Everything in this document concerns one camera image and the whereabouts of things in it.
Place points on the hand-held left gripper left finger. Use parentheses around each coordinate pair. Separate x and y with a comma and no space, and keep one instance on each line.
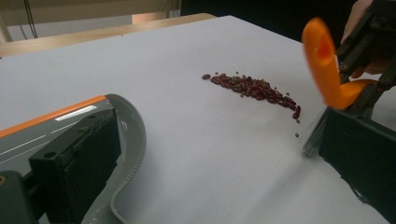
(77,161)

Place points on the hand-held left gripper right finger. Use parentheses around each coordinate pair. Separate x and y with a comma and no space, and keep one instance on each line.
(364,155)

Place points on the grey dustpan with orange edge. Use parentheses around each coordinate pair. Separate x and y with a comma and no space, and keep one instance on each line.
(130,130)

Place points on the red beans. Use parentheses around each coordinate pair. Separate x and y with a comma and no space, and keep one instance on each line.
(255,88)

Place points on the black curtain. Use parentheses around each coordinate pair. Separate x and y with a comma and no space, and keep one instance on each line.
(249,12)

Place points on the white table cover board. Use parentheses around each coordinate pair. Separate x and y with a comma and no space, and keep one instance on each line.
(202,161)

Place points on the wooden table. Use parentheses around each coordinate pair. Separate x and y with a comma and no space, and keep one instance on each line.
(77,37)

